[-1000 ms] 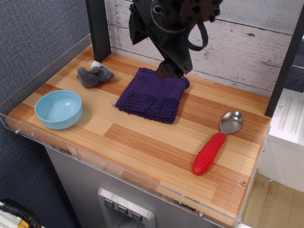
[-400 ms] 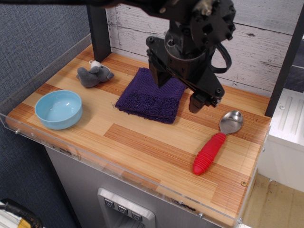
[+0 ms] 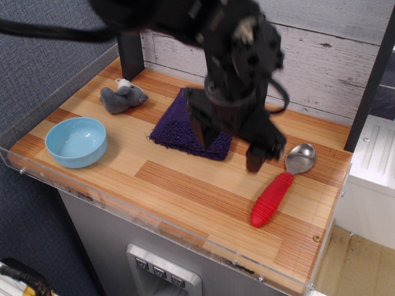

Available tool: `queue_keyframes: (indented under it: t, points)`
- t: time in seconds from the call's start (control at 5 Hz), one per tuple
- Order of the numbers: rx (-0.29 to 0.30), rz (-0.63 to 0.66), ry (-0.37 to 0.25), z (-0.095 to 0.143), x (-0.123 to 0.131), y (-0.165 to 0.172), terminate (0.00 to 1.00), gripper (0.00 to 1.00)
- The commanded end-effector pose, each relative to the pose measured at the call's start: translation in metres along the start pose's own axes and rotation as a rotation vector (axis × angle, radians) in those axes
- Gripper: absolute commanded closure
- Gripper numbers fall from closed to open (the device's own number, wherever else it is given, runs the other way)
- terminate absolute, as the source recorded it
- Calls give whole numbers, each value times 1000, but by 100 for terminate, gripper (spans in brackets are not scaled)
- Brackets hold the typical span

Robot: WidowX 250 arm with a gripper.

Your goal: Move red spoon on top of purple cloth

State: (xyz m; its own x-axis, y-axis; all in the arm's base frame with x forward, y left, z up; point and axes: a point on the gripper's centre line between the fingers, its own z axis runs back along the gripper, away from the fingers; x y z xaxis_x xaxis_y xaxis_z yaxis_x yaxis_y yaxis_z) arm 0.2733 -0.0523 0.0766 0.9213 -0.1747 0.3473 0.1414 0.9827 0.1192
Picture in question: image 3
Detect black and yellow bag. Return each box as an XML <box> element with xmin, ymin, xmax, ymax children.
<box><xmin>1</xmin><ymin>258</ymin><xmax>56</xmax><ymax>295</ymax></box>

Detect light blue bowl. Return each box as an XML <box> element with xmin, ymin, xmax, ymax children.
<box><xmin>45</xmin><ymin>117</ymin><xmax>107</xmax><ymax>169</ymax></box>

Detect black vertical post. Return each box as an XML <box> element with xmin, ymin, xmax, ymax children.
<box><xmin>344</xmin><ymin>8</ymin><xmax>394</xmax><ymax>152</ymax></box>
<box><xmin>117</xmin><ymin>34</ymin><xmax>145</xmax><ymax>80</ymax></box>

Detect red handled metal spoon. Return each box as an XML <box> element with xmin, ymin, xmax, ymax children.
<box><xmin>250</xmin><ymin>143</ymin><xmax>316</xmax><ymax>228</ymax></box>

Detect black left vertical post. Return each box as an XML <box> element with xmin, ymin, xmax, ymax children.
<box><xmin>117</xmin><ymin>34</ymin><xmax>145</xmax><ymax>80</ymax></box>

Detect grey plush toy animal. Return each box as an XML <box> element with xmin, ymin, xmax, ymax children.
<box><xmin>99</xmin><ymin>78</ymin><xmax>149</xmax><ymax>114</ymax></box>

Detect black right vertical post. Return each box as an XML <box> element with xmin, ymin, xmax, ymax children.
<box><xmin>344</xmin><ymin>8</ymin><xmax>394</xmax><ymax>152</ymax></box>

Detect black cable loop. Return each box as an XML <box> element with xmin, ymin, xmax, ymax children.
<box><xmin>265</xmin><ymin>75</ymin><xmax>291</xmax><ymax>114</ymax></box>

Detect purple folded cloth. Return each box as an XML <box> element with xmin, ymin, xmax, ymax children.
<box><xmin>149</xmin><ymin>88</ymin><xmax>231</xmax><ymax>161</ymax></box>

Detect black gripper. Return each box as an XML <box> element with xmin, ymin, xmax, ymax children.
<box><xmin>183</xmin><ymin>76</ymin><xmax>287</xmax><ymax>173</ymax></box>

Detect grey cabinet with button panel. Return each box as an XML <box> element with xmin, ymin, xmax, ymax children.
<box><xmin>57</xmin><ymin>188</ymin><xmax>297</xmax><ymax>296</ymax></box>

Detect clear acrylic table guard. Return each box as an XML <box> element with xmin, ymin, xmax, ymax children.
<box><xmin>1</xmin><ymin>44</ymin><xmax>351</xmax><ymax>295</ymax></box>

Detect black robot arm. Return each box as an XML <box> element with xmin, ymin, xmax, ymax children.
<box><xmin>91</xmin><ymin>1</ymin><xmax>289</xmax><ymax>173</ymax></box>

